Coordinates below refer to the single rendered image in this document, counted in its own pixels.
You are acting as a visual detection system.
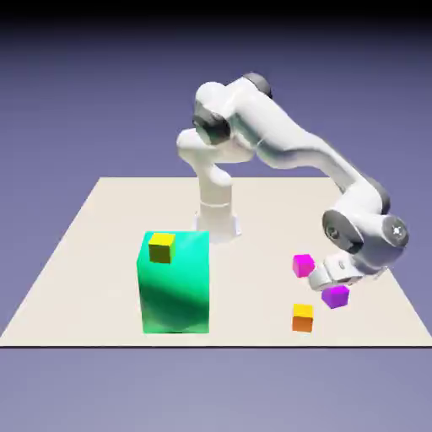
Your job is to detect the small orange cube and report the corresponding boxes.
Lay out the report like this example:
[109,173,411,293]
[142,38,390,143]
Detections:
[291,303,315,334]

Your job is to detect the small purple cube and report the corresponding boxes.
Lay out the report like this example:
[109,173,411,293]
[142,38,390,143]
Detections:
[321,284,351,310]

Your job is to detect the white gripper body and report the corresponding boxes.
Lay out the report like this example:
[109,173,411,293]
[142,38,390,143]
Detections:
[308,255,365,292]

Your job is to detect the small magenta cube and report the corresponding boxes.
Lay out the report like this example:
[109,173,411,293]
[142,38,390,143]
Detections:
[292,253,316,278]

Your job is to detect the large green box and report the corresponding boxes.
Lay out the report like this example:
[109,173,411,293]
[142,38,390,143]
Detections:
[136,229,211,335]

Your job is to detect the small yellow cube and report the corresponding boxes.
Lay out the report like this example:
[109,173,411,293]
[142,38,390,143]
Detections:
[148,232,176,265]

